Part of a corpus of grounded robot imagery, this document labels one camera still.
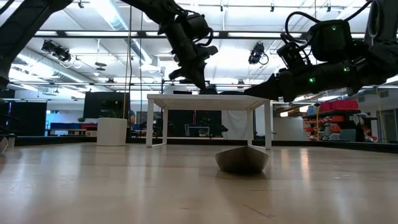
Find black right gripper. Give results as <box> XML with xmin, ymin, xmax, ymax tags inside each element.
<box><xmin>244</xmin><ymin>58</ymin><xmax>358</xmax><ymax>103</ymax></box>

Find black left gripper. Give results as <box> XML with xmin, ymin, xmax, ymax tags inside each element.
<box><xmin>161</xmin><ymin>21</ymin><xmax>219</xmax><ymax>91</ymax></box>

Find white perforated riser shelf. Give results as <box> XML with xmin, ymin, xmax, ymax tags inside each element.
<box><xmin>146</xmin><ymin>94</ymin><xmax>273</xmax><ymax>151</ymax></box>

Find white hanging cloth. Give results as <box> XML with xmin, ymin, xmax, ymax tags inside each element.
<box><xmin>221</xmin><ymin>110</ymin><xmax>249</xmax><ymax>141</ymax></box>

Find clear glass tank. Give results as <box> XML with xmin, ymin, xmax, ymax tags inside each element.
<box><xmin>185</xmin><ymin>125</ymin><xmax>211</xmax><ymax>138</ymax></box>

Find black overhead light bar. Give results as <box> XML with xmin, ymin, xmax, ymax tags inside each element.
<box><xmin>34</xmin><ymin>29</ymin><xmax>366</xmax><ymax>40</ymax></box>

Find red storage bin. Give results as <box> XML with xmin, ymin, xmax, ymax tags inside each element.
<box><xmin>319</xmin><ymin>99</ymin><xmax>360</xmax><ymax>113</ymax></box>

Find storage rack with orange bins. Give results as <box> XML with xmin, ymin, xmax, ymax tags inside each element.
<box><xmin>303</xmin><ymin>107</ymin><xmax>379</xmax><ymax>143</ymax></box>

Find small green plant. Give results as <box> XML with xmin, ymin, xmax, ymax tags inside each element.
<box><xmin>101</xmin><ymin>107</ymin><xmax>126</xmax><ymax>119</ymax></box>

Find white plant pot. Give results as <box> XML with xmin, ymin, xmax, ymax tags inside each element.
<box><xmin>96</xmin><ymin>117</ymin><xmax>128</xmax><ymax>147</ymax></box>

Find black display screen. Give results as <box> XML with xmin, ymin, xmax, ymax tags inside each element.
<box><xmin>83</xmin><ymin>91</ymin><xmax>131</xmax><ymax>119</ymax></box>

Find dark partition panel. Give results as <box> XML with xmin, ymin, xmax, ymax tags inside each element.
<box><xmin>9</xmin><ymin>101</ymin><xmax>48</xmax><ymax>137</ymax></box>

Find black ceiling camera with cable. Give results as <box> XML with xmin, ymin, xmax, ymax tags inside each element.
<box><xmin>248</xmin><ymin>42</ymin><xmax>270</xmax><ymax>66</ymax></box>

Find black hanging cable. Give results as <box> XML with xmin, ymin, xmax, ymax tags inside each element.
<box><xmin>139</xmin><ymin>12</ymin><xmax>144</xmax><ymax>138</ymax></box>

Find black aluminium table frame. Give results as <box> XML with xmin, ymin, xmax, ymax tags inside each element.
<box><xmin>0</xmin><ymin>136</ymin><xmax>398</xmax><ymax>154</ymax></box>

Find black ceiling camera pair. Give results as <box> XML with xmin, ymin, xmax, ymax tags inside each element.
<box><xmin>41</xmin><ymin>39</ymin><xmax>73</xmax><ymax>63</ymax></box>

